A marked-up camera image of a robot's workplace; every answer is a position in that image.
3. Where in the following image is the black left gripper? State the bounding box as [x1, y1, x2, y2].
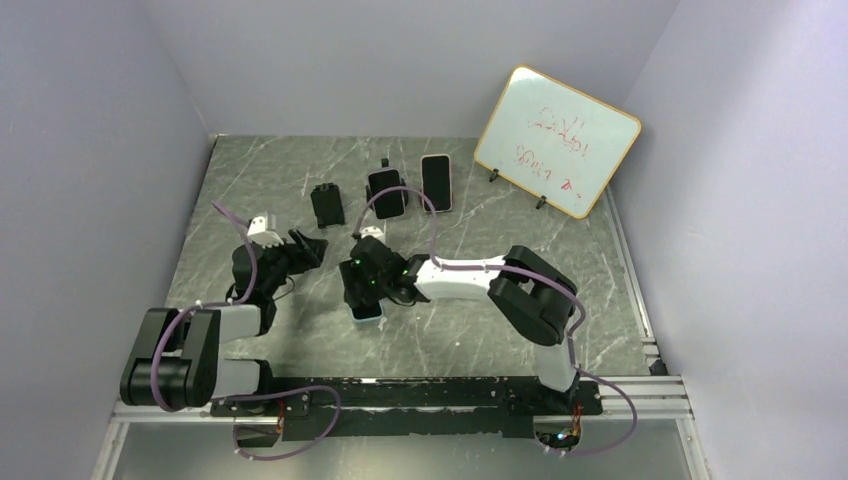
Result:
[254, 229, 329, 298]

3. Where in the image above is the blue cased phone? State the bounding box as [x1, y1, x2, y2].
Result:
[350, 302, 384, 324]

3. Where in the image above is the black folding phone stand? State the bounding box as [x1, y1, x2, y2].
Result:
[310, 182, 346, 229]

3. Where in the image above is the purple phone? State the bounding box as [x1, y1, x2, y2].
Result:
[367, 168, 407, 221]

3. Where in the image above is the white cased phone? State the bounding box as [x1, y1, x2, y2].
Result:
[421, 154, 453, 212]

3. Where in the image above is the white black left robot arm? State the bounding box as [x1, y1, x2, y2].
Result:
[119, 229, 328, 416]

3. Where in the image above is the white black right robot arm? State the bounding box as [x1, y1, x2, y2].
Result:
[339, 236, 586, 414]

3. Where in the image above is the black round base phone stand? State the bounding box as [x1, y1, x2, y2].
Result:
[362, 157, 411, 217]

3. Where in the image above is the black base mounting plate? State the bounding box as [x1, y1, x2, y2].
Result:
[210, 376, 603, 441]

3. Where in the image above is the yellow framed whiteboard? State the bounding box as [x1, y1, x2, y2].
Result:
[473, 65, 642, 219]

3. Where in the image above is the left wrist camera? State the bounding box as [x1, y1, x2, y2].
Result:
[246, 212, 285, 249]

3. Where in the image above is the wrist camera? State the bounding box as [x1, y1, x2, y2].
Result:
[246, 212, 285, 249]
[352, 226, 386, 243]

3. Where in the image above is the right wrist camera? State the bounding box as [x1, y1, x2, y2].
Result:
[352, 226, 386, 243]

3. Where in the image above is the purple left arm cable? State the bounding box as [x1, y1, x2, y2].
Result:
[149, 201, 343, 463]

